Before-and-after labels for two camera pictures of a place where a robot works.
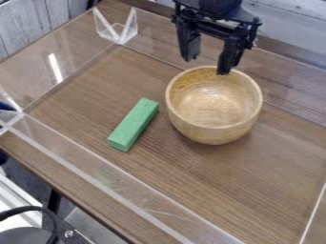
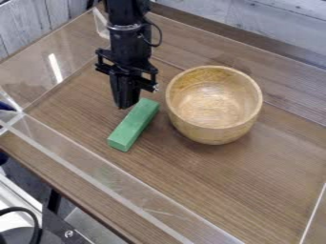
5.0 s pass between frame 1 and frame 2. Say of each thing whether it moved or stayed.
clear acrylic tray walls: stayed
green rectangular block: stayed
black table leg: stayed
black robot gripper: moved
